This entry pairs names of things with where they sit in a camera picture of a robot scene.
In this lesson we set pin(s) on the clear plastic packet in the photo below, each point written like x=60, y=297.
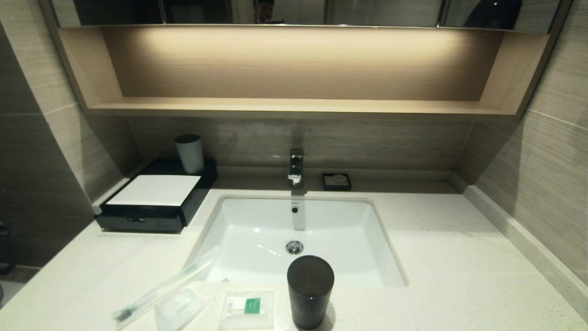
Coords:
x=181, y=309

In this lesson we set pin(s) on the chrome drain plug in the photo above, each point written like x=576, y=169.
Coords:
x=294, y=247

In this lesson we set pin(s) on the toothbrush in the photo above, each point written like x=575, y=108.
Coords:
x=161, y=289

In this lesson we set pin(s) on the black pull-out drawer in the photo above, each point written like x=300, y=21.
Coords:
x=138, y=224

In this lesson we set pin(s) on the white cup with dark rim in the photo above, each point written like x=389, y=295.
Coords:
x=190, y=154

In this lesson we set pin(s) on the white sink basin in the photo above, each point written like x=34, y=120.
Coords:
x=248, y=239

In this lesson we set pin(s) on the black drawer box case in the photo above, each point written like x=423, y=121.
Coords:
x=204, y=181

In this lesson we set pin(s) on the black cup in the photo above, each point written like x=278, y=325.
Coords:
x=310, y=294

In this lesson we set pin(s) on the beige soap bar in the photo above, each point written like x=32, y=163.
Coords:
x=339, y=178

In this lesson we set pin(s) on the white packet with green label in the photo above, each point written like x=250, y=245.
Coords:
x=245, y=310

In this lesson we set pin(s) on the mirror cabinet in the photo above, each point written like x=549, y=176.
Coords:
x=381, y=11

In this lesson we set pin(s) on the chrome faucet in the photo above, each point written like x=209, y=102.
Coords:
x=296, y=168

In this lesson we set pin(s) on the wooden wall shelf niche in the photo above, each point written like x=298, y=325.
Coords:
x=294, y=106

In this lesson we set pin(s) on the black soap dish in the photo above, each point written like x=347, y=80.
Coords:
x=327, y=184

